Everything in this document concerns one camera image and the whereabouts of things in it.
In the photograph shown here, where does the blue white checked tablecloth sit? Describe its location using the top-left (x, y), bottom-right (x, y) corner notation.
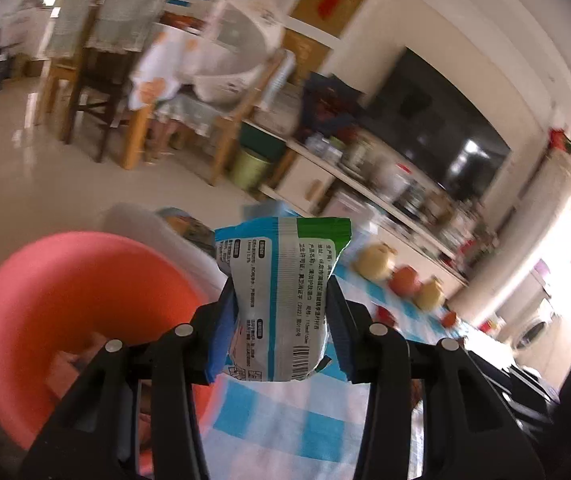
top-left (199, 200), bottom-right (516, 480)

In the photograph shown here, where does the red apple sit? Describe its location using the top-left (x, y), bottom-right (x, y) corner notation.
top-left (388, 265), bottom-right (422, 302)

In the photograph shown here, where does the white curtain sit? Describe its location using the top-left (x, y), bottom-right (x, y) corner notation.
top-left (448, 155), bottom-right (571, 331)

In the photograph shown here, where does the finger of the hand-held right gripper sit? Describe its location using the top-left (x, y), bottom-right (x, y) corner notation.
top-left (473, 352), bottom-right (562, 431)

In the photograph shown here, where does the yellow pear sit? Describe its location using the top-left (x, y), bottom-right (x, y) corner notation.
top-left (354, 242), bottom-right (398, 282)
top-left (413, 277), bottom-right (447, 312)

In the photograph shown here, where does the dark wooden chair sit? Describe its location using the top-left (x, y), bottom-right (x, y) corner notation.
top-left (62, 0), bottom-right (172, 163)

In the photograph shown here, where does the white mesh food cover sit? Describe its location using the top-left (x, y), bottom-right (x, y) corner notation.
top-left (191, 0), bottom-right (287, 107)

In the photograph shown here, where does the green waste bin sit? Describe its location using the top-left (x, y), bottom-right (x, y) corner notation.
top-left (229, 146), bottom-right (273, 192)

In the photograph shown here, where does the black television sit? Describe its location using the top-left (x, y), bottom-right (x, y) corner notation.
top-left (363, 46), bottom-right (512, 187)

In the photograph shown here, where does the wooden chair with lace cover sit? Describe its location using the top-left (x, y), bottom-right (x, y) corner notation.
top-left (35, 0), bottom-right (107, 128)

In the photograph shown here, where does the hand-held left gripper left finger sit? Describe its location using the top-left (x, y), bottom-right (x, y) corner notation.
top-left (18, 277), bottom-right (239, 480)

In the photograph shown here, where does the white blue wet wipes packet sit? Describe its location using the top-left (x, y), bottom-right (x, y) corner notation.
top-left (214, 215), bottom-right (353, 384)

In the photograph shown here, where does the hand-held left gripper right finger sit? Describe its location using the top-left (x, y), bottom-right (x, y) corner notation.
top-left (326, 279), bottom-right (546, 480)

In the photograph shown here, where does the white washing machine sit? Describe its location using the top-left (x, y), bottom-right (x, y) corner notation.
top-left (509, 299), bottom-right (557, 353)

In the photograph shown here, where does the orange plastic basin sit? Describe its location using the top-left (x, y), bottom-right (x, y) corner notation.
top-left (0, 231), bottom-right (227, 463)

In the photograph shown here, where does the light wooden chair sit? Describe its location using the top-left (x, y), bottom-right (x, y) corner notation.
top-left (209, 49), bottom-right (297, 187)

